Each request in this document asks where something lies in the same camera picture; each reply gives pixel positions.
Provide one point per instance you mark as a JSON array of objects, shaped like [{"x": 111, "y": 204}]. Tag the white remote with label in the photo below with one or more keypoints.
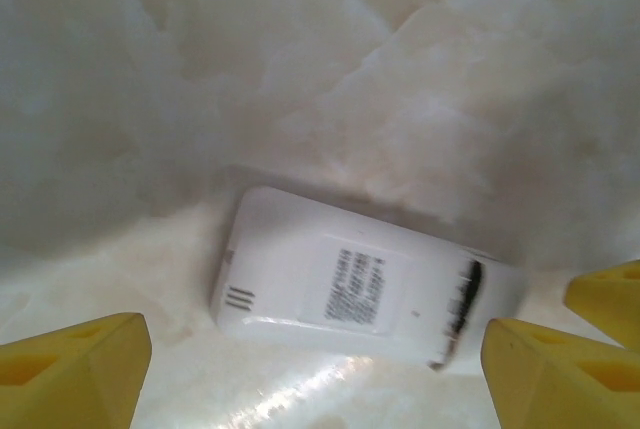
[{"x": 280, "y": 269}]

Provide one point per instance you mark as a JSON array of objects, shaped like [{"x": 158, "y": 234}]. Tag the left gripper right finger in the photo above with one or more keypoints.
[{"x": 560, "y": 384}]

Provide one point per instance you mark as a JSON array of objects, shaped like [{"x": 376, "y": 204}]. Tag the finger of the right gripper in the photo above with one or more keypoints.
[{"x": 610, "y": 309}]

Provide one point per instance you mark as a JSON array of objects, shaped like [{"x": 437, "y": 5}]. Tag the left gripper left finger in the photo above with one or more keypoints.
[{"x": 75, "y": 379}]

